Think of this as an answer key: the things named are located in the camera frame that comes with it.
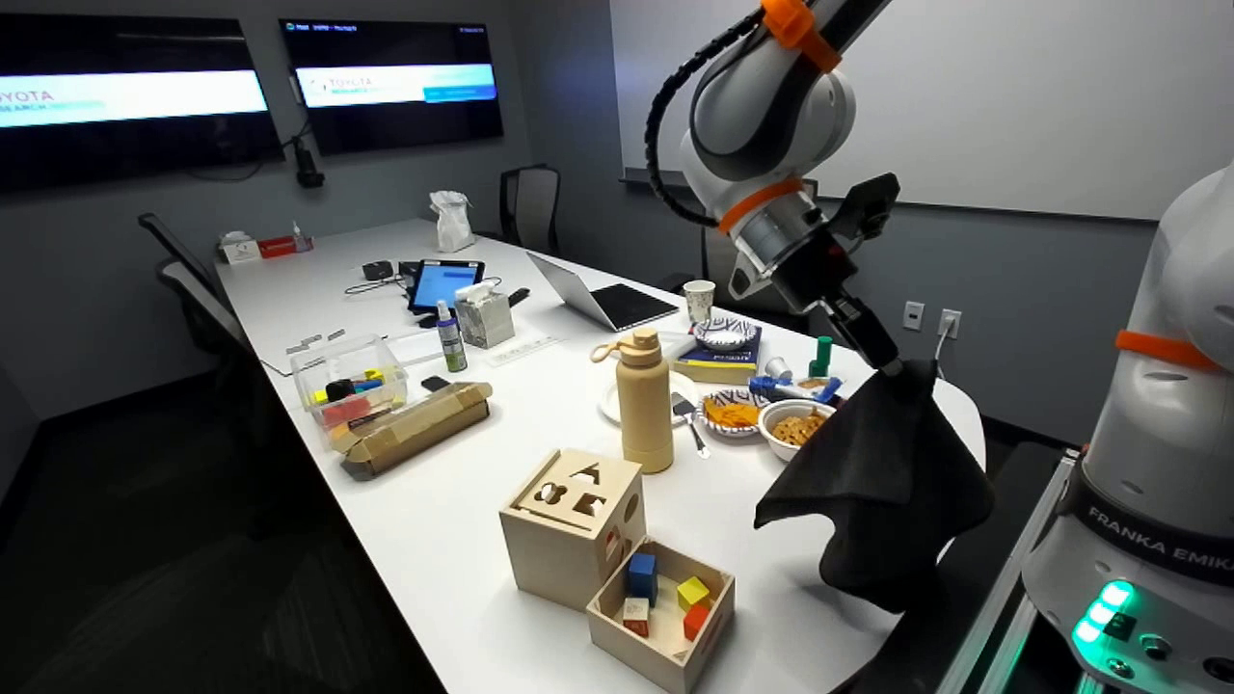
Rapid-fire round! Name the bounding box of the natural wooden block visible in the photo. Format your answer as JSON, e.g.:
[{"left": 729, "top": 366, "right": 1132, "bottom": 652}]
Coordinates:
[{"left": 616, "top": 594, "right": 654, "bottom": 638}]

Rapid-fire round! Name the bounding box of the dark grey microfibre cloth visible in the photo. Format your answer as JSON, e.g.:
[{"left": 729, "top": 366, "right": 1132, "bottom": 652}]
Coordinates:
[{"left": 753, "top": 358, "right": 997, "bottom": 611}]

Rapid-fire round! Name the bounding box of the black open laptop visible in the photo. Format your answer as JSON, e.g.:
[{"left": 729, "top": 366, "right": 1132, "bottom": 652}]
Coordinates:
[{"left": 526, "top": 245, "right": 682, "bottom": 336}]

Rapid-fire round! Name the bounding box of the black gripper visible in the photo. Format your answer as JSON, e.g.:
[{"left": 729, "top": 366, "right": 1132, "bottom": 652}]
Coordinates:
[{"left": 767, "top": 227, "right": 914, "bottom": 376}]

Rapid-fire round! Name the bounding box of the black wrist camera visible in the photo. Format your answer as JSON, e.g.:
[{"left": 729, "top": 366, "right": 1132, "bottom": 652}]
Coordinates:
[{"left": 821, "top": 169, "right": 903, "bottom": 245}]

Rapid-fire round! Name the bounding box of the blue wooden block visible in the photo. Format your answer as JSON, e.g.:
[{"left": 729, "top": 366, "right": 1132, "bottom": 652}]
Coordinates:
[{"left": 622, "top": 551, "right": 662, "bottom": 597}]

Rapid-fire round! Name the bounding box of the silver metal spoon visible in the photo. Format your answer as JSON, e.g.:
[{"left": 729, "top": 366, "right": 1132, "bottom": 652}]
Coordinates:
[{"left": 672, "top": 391, "right": 709, "bottom": 456}]

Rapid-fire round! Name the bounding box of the small white box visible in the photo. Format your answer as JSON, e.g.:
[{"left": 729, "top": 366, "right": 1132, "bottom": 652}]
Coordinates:
[{"left": 217, "top": 227, "right": 266, "bottom": 268}]

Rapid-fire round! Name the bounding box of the white plastic bag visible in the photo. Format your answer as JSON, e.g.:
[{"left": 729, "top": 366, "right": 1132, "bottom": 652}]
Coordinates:
[{"left": 424, "top": 186, "right": 478, "bottom": 255}]

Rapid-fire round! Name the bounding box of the white tissue carton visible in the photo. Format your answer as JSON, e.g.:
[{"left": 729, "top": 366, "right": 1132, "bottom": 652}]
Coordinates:
[{"left": 451, "top": 282, "right": 517, "bottom": 350}]

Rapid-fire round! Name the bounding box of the blue box with yellow stripe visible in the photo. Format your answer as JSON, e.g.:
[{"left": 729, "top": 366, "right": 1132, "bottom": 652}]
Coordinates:
[{"left": 672, "top": 336, "right": 762, "bottom": 384}]

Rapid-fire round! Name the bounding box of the brown pretzel crisps pile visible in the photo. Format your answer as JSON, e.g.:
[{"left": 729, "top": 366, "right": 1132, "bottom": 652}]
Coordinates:
[{"left": 767, "top": 409, "right": 829, "bottom": 447}]

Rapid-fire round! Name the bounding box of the tablet with blue screen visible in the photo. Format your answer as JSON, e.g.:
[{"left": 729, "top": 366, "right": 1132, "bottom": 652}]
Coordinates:
[{"left": 406, "top": 255, "right": 488, "bottom": 316}]

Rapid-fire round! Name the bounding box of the clear plastic bin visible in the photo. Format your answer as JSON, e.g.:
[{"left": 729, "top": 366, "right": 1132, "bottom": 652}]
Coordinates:
[{"left": 289, "top": 336, "right": 412, "bottom": 434}]

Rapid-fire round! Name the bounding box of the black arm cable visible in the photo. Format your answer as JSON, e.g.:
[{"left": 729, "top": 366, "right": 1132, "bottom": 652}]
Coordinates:
[{"left": 640, "top": 11, "right": 762, "bottom": 236}]

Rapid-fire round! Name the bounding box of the wall mounted monitor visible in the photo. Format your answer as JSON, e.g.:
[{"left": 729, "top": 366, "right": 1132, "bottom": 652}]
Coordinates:
[
  {"left": 0, "top": 11, "right": 285, "bottom": 195},
  {"left": 279, "top": 16, "right": 509, "bottom": 152}
]

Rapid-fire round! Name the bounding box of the blue white pretzel bag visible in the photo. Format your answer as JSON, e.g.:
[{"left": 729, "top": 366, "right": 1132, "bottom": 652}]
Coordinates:
[{"left": 749, "top": 370, "right": 843, "bottom": 409}]

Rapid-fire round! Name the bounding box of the small blue label bottle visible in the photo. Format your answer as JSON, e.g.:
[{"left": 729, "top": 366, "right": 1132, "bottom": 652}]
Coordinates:
[{"left": 436, "top": 305, "right": 470, "bottom": 376}]

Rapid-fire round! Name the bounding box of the white paper coffee cup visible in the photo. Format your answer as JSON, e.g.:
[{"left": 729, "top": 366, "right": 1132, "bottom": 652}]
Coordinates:
[{"left": 680, "top": 276, "right": 716, "bottom": 339}]

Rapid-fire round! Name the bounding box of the black office chair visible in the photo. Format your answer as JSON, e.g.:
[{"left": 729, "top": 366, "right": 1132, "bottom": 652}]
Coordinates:
[{"left": 496, "top": 161, "right": 562, "bottom": 255}]

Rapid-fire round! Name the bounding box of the blue patterned paper bowl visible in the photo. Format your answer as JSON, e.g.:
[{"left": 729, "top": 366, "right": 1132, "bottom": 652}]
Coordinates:
[
  {"left": 689, "top": 321, "right": 762, "bottom": 358},
  {"left": 695, "top": 384, "right": 772, "bottom": 439}
]

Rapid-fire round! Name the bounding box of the white wall whiteboard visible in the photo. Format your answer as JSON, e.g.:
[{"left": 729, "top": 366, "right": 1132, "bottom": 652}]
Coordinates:
[{"left": 609, "top": 0, "right": 1234, "bottom": 223}]

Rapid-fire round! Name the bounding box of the black conference camera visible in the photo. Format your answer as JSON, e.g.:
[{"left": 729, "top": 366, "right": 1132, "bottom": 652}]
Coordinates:
[{"left": 261, "top": 62, "right": 326, "bottom": 191}]

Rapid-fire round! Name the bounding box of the open wooden block box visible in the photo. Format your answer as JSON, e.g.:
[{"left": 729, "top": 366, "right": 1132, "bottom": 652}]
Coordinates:
[{"left": 583, "top": 535, "right": 741, "bottom": 694}]

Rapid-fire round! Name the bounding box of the wooden shape sorter cube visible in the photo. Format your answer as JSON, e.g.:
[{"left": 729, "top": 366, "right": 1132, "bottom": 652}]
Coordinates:
[{"left": 496, "top": 447, "right": 649, "bottom": 611}]

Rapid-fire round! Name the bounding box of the red wooden block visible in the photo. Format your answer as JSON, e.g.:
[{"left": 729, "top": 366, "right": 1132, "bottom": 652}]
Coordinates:
[{"left": 680, "top": 597, "right": 716, "bottom": 645}]

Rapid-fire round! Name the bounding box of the white round bowl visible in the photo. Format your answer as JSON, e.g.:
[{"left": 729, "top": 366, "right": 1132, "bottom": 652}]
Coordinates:
[{"left": 757, "top": 398, "right": 840, "bottom": 463}]

